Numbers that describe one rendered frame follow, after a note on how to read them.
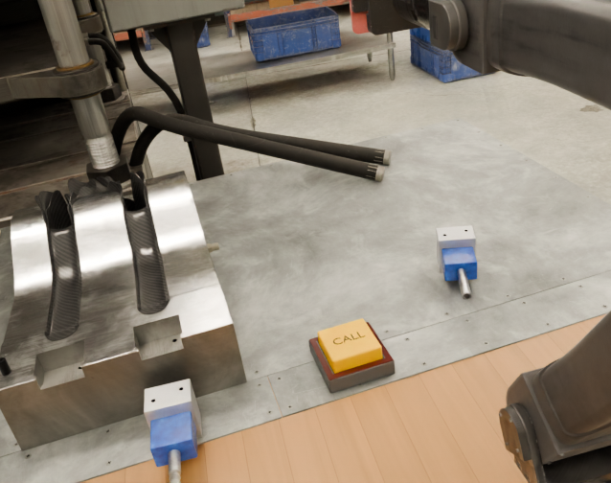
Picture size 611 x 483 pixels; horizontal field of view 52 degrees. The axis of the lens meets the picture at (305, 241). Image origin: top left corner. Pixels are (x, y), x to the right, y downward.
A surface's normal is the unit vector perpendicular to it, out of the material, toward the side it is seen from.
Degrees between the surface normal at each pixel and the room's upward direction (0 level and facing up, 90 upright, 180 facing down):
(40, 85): 90
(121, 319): 0
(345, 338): 0
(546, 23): 87
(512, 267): 0
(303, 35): 93
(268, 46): 91
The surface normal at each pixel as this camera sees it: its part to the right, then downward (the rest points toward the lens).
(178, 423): -0.13, -0.86
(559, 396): -0.96, 0.06
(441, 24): -0.97, 0.22
